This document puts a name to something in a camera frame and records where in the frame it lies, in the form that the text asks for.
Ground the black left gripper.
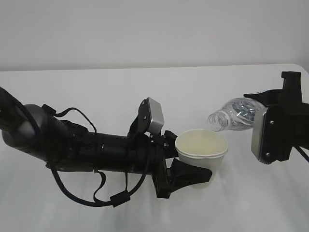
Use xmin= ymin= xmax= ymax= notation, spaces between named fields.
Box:
xmin=148 ymin=130 xmax=212 ymax=199

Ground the white paper cup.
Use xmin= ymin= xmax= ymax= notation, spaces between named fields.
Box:
xmin=175 ymin=129 xmax=228 ymax=189

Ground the clear water bottle green label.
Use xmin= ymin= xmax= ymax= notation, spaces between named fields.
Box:
xmin=208 ymin=97 xmax=265 ymax=131

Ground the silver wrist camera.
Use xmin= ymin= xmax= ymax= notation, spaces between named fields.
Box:
xmin=128 ymin=97 xmax=165 ymax=137
xmin=251 ymin=107 xmax=272 ymax=165

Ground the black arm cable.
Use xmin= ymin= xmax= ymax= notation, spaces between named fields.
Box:
xmin=14 ymin=101 xmax=148 ymax=208
xmin=295 ymin=145 xmax=309 ymax=161

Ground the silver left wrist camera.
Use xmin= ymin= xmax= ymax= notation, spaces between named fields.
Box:
xmin=128 ymin=97 xmax=165 ymax=137

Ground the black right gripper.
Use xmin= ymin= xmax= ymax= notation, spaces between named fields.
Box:
xmin=243 ymin=71 xmax=303 ymax=107

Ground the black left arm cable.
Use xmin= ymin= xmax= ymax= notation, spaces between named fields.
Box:
xmin=14 ymin=101 xmax=148 ymax=208

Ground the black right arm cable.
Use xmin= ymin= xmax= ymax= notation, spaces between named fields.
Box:
xmin=295 ymin=145 xmax=309 ymax=161

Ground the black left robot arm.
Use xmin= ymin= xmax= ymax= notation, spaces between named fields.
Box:
xmin=0 ymin=89 xmax=212 ymax=207

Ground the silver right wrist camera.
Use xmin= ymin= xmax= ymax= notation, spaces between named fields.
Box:
xmin=251 ymin=107 xmax=272 ymax=165

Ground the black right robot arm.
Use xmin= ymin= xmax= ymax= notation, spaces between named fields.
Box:
xmin=244 ymin=71 xmax=309 ymax=164

